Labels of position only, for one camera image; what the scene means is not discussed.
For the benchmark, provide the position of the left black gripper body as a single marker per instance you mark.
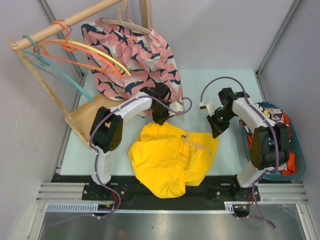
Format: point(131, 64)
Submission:
point(160, 112)

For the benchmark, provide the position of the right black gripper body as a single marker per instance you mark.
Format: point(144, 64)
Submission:
point(223, 117)

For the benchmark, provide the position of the yellow shorts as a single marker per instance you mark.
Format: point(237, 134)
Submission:
point(167, 159)

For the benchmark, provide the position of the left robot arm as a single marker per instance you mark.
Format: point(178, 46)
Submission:
point(107, 129)

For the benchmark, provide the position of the colourful cartoon print shorts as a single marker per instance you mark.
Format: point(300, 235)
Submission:
point(272, 112)

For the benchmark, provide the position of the pink shark print shorts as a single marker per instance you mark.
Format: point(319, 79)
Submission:
point(148, 58)

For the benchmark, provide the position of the beige hanger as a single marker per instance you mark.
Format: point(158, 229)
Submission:
point(125, 21)

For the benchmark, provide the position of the orange hanger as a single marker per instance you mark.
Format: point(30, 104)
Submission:
point(68, 30)

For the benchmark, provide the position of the yellow hanger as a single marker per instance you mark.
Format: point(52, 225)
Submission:
point(108, 64)

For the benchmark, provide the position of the wooden clothes rack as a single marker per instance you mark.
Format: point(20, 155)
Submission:
point(81, 119)

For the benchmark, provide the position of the teal laundry basket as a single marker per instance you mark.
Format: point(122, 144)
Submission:
point(299, 163)

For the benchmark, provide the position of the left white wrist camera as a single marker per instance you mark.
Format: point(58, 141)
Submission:
point(176, 108)

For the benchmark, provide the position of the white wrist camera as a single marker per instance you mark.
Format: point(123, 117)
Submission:
point(208, 106)
point(176, 108)

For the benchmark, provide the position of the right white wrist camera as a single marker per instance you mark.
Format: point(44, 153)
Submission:
point(208, 106)

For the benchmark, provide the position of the white slotted cable duct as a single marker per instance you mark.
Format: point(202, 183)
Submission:
point(75, 207)

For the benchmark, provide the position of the aluminium frame rail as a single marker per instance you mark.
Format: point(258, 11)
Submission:
point(270, 193)

